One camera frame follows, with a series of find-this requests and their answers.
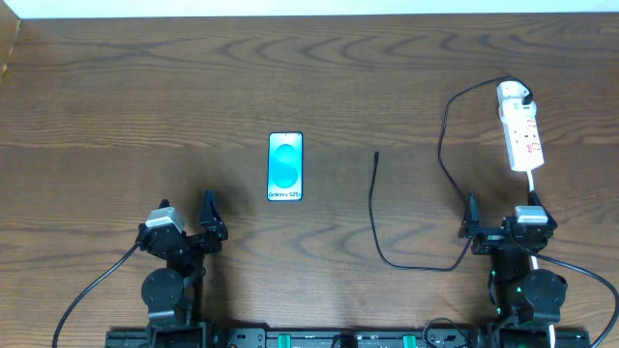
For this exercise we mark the blue Samsung Galaxy smartphone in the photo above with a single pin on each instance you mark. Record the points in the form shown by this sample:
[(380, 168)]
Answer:
[(285, 166)]

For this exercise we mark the white USB charger plug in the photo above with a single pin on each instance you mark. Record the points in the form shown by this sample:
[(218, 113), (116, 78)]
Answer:
[(514, 89)]

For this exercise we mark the white power strip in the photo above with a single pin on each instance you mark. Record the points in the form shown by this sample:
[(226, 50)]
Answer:
[(523, 142)]

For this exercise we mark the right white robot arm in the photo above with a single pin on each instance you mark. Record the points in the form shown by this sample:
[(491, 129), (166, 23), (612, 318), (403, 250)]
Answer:
[(528, 299)]

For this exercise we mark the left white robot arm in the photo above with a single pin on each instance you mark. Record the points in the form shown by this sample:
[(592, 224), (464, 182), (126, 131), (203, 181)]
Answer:
[(173, 294)]

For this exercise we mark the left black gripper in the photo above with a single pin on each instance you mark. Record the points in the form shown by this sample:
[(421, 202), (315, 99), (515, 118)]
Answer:
[(189, 242)]

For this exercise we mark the cardboard box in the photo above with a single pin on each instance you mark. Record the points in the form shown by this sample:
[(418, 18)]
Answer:
[(9, 27)]

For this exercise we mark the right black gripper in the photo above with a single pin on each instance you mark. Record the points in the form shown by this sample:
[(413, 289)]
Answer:
[(496, 233)]

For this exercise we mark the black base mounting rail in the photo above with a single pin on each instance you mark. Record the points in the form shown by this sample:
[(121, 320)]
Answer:
[(259, 338)]

